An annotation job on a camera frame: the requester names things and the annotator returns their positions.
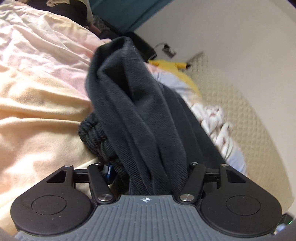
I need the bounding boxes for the black denim pants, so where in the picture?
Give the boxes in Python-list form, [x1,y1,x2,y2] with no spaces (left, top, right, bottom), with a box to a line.
[78,37,224,196]

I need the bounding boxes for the beige quilted headboard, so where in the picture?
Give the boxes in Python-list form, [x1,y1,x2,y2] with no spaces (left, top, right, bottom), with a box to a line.
[185,52,295,212]

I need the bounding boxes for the white patterned pillow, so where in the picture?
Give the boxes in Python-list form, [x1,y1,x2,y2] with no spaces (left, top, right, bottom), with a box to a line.
[146,63,247,175]

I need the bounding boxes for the yellow plush toy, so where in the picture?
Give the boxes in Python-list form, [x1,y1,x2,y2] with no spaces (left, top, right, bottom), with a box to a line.
[148,60,201,96]

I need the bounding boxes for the pink yellow bed duvet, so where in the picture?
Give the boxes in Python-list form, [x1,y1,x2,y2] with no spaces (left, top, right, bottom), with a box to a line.
[1,1,104,235]

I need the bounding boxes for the teal window curtain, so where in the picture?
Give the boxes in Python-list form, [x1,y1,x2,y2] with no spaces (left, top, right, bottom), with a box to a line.
[89,0,171,33]

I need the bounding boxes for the green beige fluffy blanket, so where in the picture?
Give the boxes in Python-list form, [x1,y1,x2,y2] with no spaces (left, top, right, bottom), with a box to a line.
[46,0,70,7]

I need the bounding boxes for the black bag by wall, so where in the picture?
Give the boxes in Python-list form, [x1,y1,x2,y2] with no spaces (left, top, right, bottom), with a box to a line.
[97,16,158,63]

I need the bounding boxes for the wall power socket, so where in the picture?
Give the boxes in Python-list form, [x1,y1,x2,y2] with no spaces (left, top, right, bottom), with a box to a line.
[162,43,176,59]

